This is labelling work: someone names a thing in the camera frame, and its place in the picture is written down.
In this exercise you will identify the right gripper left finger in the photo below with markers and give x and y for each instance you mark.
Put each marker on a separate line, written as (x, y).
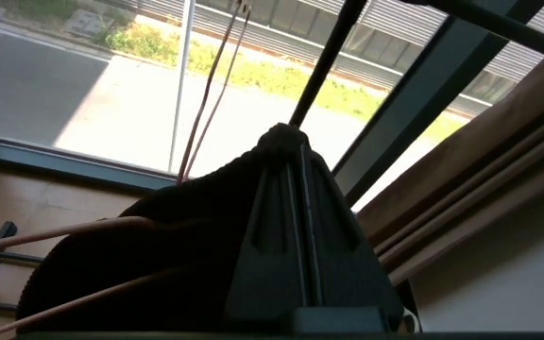
(262, 274)

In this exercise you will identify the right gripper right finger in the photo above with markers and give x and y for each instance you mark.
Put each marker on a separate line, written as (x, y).
(352, 274)

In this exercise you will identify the black garment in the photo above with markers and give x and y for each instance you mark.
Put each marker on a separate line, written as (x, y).
(158, 264)

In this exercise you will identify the black clothes rack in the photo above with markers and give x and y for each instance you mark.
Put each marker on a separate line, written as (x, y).
(328, 52)

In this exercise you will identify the brown curtain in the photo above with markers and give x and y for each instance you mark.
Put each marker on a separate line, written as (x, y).
(465, 189)

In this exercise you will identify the window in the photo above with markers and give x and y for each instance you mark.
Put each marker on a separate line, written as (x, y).
(88, 94)

